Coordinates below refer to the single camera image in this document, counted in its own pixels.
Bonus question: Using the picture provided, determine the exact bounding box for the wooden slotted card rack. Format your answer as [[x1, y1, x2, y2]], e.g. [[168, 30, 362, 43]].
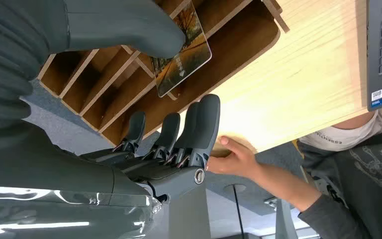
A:
[[36, 0, 291, 148]]

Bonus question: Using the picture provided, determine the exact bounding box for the person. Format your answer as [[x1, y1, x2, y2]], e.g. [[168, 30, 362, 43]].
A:
[[297, 101, 382, 239]]

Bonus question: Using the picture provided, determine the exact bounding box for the round grey base disc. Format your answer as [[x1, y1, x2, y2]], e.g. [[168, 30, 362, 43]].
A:
[[223, 183, 247, 195]]

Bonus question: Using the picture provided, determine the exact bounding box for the thin black pole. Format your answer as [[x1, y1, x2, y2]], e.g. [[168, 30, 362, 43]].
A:
[[232, 185, 246, 239]]

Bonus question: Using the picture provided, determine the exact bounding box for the wide grey post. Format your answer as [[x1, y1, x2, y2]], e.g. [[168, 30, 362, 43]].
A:
[[168, 184, 212, 239]]

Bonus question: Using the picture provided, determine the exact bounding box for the narrow grey post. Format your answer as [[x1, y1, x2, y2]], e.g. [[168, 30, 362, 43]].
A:
[[275, 198, 299, 239]]

